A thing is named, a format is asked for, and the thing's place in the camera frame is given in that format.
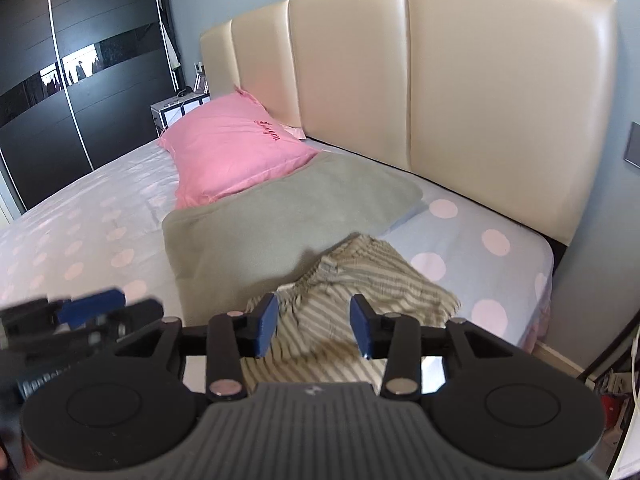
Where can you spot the red object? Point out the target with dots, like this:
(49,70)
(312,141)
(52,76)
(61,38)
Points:
(611,410)

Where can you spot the cream padded headboard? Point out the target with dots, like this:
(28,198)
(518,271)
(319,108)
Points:
(450,85)

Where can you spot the black sliding door wardrobe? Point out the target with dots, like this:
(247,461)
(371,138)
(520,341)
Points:
(100,110)

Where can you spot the white nightstand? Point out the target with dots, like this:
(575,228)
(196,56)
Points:
(167,110)

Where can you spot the white hanging garment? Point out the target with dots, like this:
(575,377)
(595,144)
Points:
(173,52)

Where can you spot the bed with polka dot sheet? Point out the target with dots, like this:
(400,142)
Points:
(100,200)

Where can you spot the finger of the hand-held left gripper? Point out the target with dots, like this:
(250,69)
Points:
(92,305)
(130,317)

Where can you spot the pink pillow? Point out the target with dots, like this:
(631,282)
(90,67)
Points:
(225,150)

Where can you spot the small picture frame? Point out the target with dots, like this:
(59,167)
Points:
(202,82)

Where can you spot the grey wall panel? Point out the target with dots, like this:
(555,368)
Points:
(632,145)

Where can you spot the striped beige garment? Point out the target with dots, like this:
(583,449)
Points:
(350,270)

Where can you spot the grey-green folded cloth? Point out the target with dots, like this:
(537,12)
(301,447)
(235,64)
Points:
(280,210)

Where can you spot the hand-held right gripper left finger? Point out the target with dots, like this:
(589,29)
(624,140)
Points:
(267,325)

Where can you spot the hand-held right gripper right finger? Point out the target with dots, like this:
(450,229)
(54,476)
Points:
(360,327)

